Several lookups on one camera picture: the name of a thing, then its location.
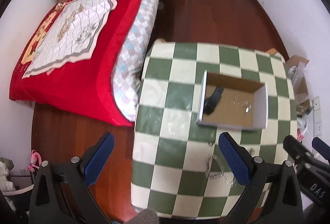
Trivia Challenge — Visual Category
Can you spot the pink plush toy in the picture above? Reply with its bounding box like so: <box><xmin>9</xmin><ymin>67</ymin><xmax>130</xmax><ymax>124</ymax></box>
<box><xmin>27</xmin><ymin>150</ymin><xmax>42</xmax><ymax>173</ymax></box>

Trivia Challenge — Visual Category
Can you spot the thin silver necklace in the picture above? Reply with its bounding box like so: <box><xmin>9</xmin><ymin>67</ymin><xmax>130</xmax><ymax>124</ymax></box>
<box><xmin>223</xmin><ymin>174</ymin><xmax>238</xmax><ymax>188</ymax></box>

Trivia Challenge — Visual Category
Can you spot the brown cardboard carton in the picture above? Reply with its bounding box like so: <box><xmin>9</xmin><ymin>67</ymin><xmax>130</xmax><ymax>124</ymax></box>
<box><xmin>285</xmin><ymin>55</ymin><xmax>312</xmax><ymax>116</ymax></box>

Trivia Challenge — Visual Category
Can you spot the checkered mattress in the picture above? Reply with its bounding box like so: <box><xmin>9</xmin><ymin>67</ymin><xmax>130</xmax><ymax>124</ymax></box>
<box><xmin>111</xmin><ymin>0</ymin><xmax>159</xmax><ymax>122</ymax></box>

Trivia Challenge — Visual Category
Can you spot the open cardboard box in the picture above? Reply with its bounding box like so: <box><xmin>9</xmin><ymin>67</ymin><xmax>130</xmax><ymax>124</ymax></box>
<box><xmin>196</xmin><ymin>71</ymin><xmax>269</xmax><ymax>131</ymax></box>

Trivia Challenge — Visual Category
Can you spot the red white plastic bag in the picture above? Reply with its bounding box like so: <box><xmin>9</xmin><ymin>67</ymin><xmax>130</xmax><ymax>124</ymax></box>
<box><xmin>297</xmin><ymin>117</ymin><xmax>308</xmax><ymax>142</ymax></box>

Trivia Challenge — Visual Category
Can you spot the red floral blanket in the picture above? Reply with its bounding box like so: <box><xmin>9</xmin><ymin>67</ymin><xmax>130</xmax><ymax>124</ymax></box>
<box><xmin>9</xmin><ymin>0</ymin><xmax>141</xmax><ymax>127</ymax></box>

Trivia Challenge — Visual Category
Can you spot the black smart watch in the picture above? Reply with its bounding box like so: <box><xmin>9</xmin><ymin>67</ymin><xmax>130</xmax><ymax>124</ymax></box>
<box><xmin>203</xmin><ymin>86</ymin><xmax>224</xmax><ymax>115</ymax></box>

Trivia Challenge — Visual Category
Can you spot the white power strip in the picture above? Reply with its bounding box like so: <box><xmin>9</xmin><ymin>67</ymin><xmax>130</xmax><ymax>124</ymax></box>
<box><xmin>312</xmin><ymin>96</ymin><xmax>322</xmax><ymax>137</ymax></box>

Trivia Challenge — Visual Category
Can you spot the green checkered tablecloth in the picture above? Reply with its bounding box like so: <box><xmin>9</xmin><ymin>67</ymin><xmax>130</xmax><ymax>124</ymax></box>
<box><xmin>131</xmin><ymin>41</ymin><xmax>297</xmax><ymax>219</ymax></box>

